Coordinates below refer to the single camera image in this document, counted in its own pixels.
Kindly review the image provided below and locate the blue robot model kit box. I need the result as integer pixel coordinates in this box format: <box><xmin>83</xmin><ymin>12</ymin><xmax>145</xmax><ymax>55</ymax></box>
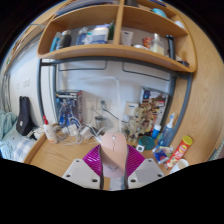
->
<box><xmin>54</xmin><ymin>89</ymin><xmax>83</xmax><ymax>129</ymax></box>

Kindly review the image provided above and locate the white power adapter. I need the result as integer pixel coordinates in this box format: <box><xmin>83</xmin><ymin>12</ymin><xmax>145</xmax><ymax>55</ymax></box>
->
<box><xmin>67</xmin><ymin>123</ymin><xmax>78</xmax><ymax>136</ymax></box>

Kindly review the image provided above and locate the pink computer mouse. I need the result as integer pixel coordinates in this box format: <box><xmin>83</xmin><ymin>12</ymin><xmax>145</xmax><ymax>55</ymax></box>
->
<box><xmin>99</xmin><ymin>131</ymin><xmax>129</xmax><ymax>179</ymax></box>

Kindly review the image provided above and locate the red and yellow chips can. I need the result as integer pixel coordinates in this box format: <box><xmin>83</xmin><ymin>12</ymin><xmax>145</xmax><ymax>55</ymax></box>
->
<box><xmin>165</xmin><ymin>134</ymin><xmax>194</xmax><ymax>169</ymax></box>

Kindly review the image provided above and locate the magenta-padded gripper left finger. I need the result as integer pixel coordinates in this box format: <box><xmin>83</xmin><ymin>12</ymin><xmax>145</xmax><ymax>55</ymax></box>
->
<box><xmin>62</xmin><ymin>144</ymin><xmax>105</xmax><ymax>191</ymax></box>

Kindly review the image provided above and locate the blue plaid bedding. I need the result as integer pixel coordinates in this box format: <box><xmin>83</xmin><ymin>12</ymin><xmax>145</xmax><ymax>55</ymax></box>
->
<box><xmin>0</xmin><ymin>126</ymin><xmax>38</xmax><ymax>164</ymax></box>

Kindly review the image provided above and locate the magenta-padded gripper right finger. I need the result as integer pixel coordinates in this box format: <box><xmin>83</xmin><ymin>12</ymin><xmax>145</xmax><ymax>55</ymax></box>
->
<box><xmin>123</xmin><ymin>144</ymin><xmax>167</xmax><ymax>191</ymax></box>

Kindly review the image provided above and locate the blue tissue pack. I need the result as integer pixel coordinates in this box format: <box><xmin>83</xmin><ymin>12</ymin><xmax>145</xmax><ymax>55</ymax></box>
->
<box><xmin>153</xmin><ymin>145</ymin><xmax>174</xmax><ymax>164</ymax></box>

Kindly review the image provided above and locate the brown tree figurine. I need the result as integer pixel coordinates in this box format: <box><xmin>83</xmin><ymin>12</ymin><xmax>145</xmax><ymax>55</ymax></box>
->
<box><xmin>121</xmin><ymin>104</ymin><xmax>156</xmax><ymax>139</ymax></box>

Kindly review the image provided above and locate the white lotion pump bottle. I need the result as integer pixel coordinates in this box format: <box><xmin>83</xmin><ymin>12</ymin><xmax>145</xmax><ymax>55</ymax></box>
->
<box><xmin>42</xmin><ymin>115</ymin><xmax>58</xmax><ymax>145</ymax></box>

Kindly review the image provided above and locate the wooden side cabinet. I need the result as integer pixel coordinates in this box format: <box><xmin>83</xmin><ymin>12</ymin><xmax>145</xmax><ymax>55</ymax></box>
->
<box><xmin>166</xmin><ymin>9</ymin><xmax>224</xmax><ymax>164</ymax></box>

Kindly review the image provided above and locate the blue spray bottle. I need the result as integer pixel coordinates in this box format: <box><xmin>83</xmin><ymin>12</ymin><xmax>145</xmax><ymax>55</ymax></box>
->
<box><xmin>161</xmin><ymin>112</ymin><xmax>176</xmax><ymax>148</ymax></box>

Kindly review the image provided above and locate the white power strip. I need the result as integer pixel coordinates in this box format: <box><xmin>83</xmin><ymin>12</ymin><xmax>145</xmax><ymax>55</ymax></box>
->
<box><xmin>79</xmin><ymin>124</ymin><xmax>94</xmax><ymax>140</ymax></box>

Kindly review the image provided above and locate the colourful figure box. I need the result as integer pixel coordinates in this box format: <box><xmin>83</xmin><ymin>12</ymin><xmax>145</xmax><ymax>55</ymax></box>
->
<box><xmin>139</xmin><ymin>86</ymin><xmax>170</xmax><ymax>129</ymax></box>

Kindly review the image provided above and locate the black bag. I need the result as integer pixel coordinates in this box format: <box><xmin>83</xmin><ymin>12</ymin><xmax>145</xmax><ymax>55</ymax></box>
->
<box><xmin>15</xmin><ymin>95</ymin><xmax>36</xmax><ymax>137</ymax></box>

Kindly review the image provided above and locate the wooden shelf unit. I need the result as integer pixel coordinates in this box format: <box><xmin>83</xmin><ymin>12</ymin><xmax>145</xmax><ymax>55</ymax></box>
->
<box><xmin>36</xmin><ymin>0</ymin><xmax>198</xmax><ymax>74</ymax></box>

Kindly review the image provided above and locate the round teal tin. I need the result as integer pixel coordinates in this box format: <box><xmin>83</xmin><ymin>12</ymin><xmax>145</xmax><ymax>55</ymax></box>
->
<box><xmin>138</xmin><ymin>135</ymin><xmax>156</xmax><ymax>151</ymax></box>

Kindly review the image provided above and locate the white desk lamp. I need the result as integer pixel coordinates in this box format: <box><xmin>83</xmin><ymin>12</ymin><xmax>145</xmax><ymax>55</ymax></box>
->
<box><xmin>59</xmin><ymin>75</ymin><xmax>123</xmax><ymax>134</ymax></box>

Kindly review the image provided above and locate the teal blanket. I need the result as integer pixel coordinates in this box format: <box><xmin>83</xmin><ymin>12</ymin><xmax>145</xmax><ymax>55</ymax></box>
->
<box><xmin>0</xmin><ymin>110</ymin><xmax>18</xmax><ymax>141</ymax></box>

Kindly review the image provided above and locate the grey metal hutch frame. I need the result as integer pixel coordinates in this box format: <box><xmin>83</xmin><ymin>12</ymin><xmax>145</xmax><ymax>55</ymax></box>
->
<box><xmin>37</xmin><ymin>56</ymin><xmax>194</xmax><ymax>141</ymax></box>

